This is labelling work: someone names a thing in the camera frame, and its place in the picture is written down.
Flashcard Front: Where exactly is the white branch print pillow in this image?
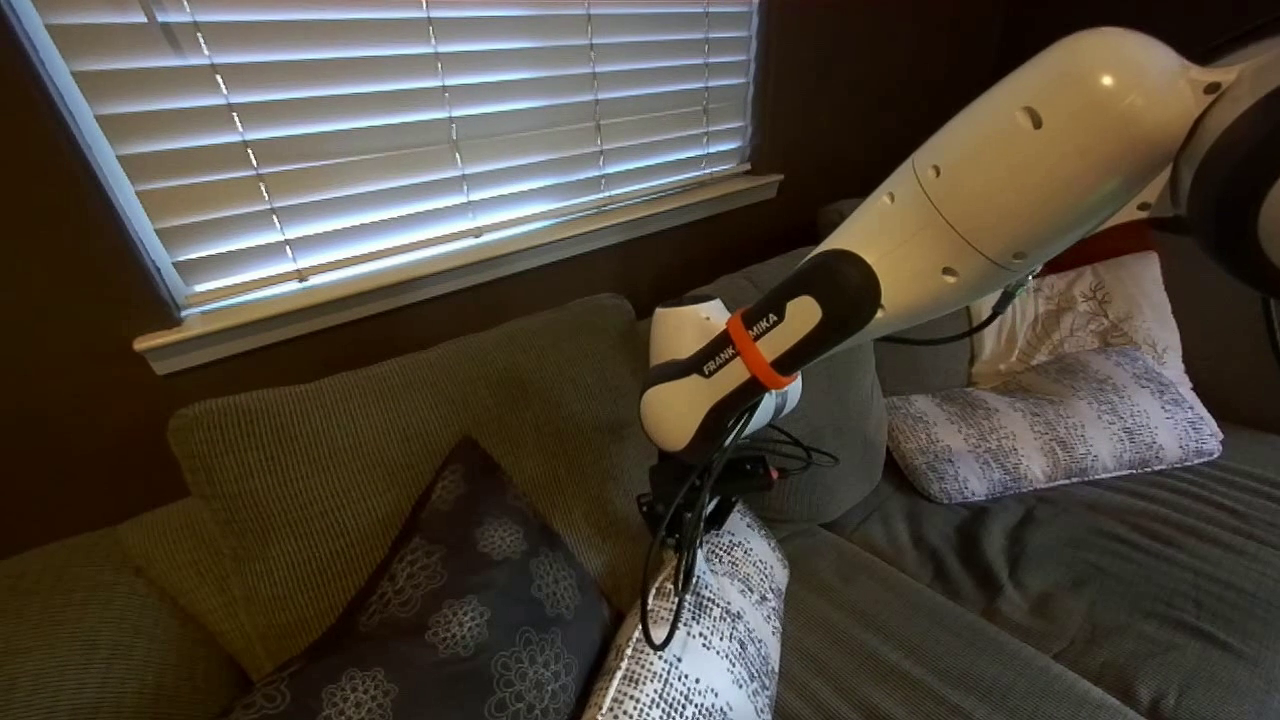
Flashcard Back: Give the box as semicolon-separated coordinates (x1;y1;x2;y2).
969;247;1191;390

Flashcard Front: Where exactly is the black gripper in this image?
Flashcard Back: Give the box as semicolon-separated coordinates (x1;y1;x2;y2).
637;445;783;539

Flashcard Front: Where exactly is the orange cable strap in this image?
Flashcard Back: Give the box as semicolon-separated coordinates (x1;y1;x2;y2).
718;306;800;395

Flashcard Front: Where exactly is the grey fabric sofa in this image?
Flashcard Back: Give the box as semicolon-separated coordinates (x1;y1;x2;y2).
0;195;1280;720

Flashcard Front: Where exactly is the red blanket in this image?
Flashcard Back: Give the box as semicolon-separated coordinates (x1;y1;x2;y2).
1044;217;1165;275

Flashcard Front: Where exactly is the dark floral throw pillow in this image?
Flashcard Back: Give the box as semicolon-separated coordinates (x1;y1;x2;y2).
223;434;620;720

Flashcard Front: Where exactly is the white window sill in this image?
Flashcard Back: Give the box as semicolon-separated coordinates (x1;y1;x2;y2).
128;169;786;381

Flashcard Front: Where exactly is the white grey patterned pillow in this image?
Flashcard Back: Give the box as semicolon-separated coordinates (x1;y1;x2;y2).
879;345;1227;508
581;498;790;720

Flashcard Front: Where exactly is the white window blind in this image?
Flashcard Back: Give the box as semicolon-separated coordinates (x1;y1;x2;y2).
3;0;764;318

